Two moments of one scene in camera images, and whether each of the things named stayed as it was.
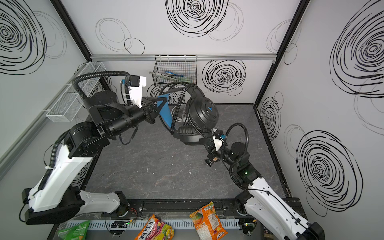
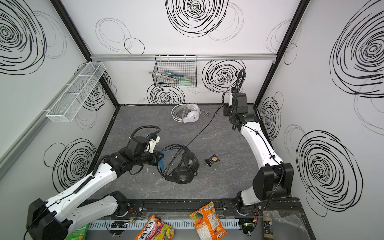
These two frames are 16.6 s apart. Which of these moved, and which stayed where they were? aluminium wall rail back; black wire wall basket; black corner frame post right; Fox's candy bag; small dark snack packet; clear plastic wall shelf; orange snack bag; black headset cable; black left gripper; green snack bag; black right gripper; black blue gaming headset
Moved: black blue gaming headset; black left gripper; black headset cable; black right gripper
Stayed: clear plastic wall shelf; black corner frame post right; aluminium wall rail back; small dark snack packet; Fox's candy bag; orange snack bag; green snack bag; black wire wall basket
